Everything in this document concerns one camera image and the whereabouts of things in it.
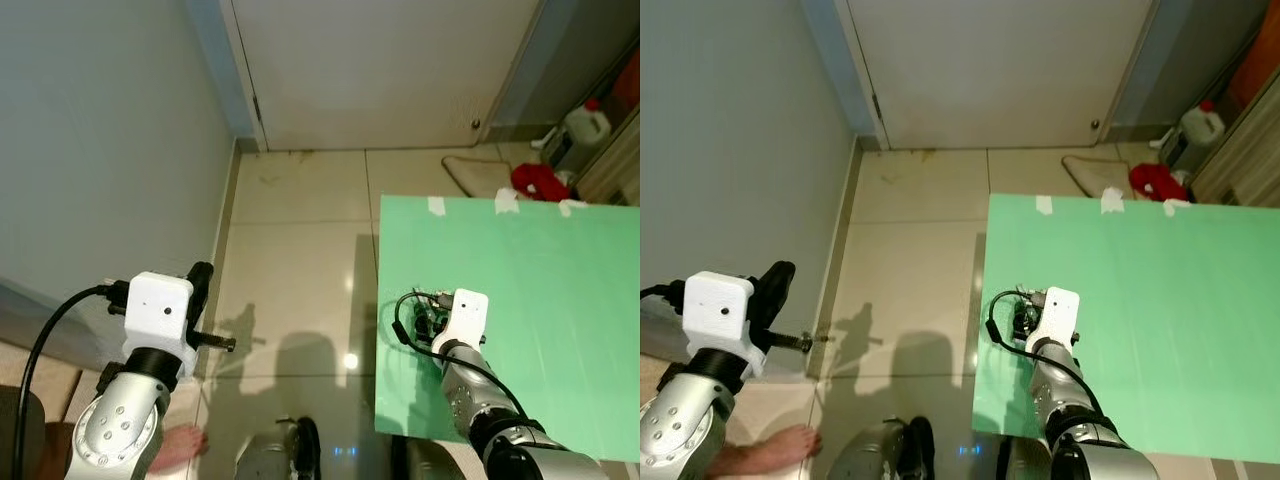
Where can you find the red cloth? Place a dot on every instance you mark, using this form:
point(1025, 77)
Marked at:
point(538, 182)
point(1158, 182)

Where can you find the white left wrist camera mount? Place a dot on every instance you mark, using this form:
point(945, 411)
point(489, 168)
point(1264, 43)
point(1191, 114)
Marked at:
point(718, 305)
point(158, 305)

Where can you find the silver robot right leg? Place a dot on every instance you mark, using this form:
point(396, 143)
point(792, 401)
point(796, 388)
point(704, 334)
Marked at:
point(1022, 465)
point(425, 462)

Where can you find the person's bare foot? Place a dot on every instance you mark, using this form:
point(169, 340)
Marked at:
point(182, 447)
point(775, 452)

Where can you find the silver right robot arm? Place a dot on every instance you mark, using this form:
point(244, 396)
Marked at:
point(480, 400)
point(1070, 410)

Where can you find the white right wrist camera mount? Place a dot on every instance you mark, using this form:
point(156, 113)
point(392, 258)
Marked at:
point(1058, 312)
point(465, 315)

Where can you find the small white tape piece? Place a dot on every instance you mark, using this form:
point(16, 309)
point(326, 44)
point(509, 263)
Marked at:
point(572, 207)
point(1043, 205)
point(1177, 207)
point(437, 206)

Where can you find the white jug with red cap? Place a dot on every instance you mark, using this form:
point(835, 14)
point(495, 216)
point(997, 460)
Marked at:
point(588, 128)
point(1204, 128)

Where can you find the beige floor mat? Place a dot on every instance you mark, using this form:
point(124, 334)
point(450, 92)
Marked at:
point(475, 172)
point(1095, 172)

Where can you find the orange plastic container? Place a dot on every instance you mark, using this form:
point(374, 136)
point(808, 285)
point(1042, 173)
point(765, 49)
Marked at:
point(1260, 70)
point(628, 80)

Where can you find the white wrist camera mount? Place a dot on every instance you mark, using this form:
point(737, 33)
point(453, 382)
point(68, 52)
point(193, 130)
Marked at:
point(1058, 312)
point(718, 305)
point(465, 315)
point(158, 305)

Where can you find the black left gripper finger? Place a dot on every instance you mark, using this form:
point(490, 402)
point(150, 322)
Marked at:
point(776, 292)
point(790, 341)
point(201, 290)
point(218, 343)

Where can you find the large white tape piece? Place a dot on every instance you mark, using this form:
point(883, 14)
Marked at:
point(507, 202)
point(1113, 202)

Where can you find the ribbed beige radiator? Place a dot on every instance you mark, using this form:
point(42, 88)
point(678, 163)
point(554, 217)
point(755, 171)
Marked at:
point(615, 160)
point(1245, 155)

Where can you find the green board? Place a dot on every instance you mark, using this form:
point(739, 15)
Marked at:
point(560, 320)
point(1180, 320)

